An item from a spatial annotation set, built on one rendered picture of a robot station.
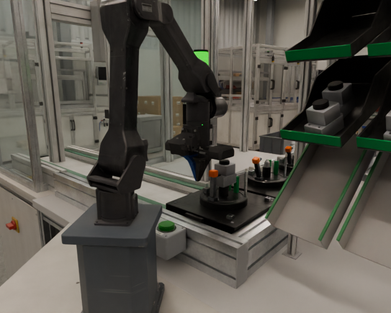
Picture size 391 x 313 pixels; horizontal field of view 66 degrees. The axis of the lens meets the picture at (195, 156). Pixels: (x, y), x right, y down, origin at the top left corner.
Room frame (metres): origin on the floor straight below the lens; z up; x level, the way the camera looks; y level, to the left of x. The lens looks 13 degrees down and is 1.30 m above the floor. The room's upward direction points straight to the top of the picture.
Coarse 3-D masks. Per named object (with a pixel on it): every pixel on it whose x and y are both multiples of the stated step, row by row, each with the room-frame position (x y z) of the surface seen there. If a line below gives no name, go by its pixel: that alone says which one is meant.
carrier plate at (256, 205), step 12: (168, 204) 0.82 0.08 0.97; (180, 204) 0.81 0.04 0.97; (192, 204) 0.81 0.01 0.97; (252, 204) 0.81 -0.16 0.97; (264, 204) 0.81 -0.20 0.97; (204, 216) 0.73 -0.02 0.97; (216, 216) 0.73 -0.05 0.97; (240, 216) 0.73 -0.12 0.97; (252, 216) 0.73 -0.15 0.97; (216, 228) 0.70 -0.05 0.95; (228, 228) 0.68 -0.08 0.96; (240, 228) 0.69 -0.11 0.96
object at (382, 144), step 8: (384, 96) 0.61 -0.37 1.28; (384, 104) 0.61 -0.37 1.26; (384, 112) 0.61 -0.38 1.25; (376, 120) 0.59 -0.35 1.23; (384, 120) 0.60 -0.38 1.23; (368, 128) 0.57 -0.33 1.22; (376, 128) 0.59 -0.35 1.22; (384, 128) 0.58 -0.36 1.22; (360, 136) 0.55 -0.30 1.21; (368, 136) 0.57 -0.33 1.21; (376, 136) 0.56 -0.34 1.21; (360, 144) 0.54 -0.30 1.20; (368, 144) 0.53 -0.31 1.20; (376, 144) 0.52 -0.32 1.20; (384, 144) 0.51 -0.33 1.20
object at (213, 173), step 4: (212, 172) 0.79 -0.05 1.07; (216, 172) 0.79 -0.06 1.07; (212, 176) 0.79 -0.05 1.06; (216, 176) 0.79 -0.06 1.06; (212, 180) 0.79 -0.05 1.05; (216, 180) 0.80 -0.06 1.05; (212, 184) 0.79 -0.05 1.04; (212, 188) 0.79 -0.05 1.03; (212, 192) 0.79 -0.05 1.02; (212, 196) 0.79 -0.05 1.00
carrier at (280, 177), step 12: (252, 168) 1.15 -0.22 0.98; (264, 168) 1.02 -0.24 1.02; (276, 168) 1.04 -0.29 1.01; (240, 180) 1.04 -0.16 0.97; (252, 180) 0.99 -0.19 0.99; (264, 180) 0.98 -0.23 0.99; (276, 180) 0.98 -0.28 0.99; (252, 192) 0.93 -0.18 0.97; (264, 192) 0.92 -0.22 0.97; (276, 192) 0.92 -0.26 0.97
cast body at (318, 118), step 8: (312, 104) 0.60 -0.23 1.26; (320, 104) 0.58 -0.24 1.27; (328, 104) 0.58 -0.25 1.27; (336, 104) 0.58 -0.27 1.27; (312, 112) 0.59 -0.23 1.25; (320, 112) 0.58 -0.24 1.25; (328, 112) 0.58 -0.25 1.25; (336, 112) 0.59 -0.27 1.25; (312, 120) 0.60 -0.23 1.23; (320, 120) 0.58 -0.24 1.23; (328, 120) 0.58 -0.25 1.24; (336, 120) 0.59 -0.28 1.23; (304, 128) 0.61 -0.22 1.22; (312, 128) 0.59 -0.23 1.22; (320, 128) 0.58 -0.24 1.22; (328, 128) 0.58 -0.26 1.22; (336, 128) 0.59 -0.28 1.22
